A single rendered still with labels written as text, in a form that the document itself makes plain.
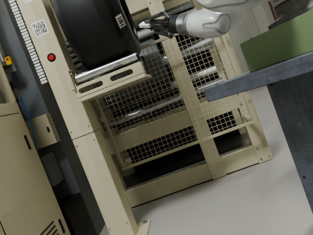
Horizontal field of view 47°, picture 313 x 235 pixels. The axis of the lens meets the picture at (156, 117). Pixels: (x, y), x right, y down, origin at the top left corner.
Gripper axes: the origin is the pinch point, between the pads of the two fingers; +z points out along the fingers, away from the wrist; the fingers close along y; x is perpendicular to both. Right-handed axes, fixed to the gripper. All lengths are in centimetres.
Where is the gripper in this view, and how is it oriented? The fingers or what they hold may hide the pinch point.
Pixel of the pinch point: (146, 24)
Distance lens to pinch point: 163.3
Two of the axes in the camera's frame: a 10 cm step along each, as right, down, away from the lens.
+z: -7.2, -1.7, 6.8
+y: 3.4, 7.6, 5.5
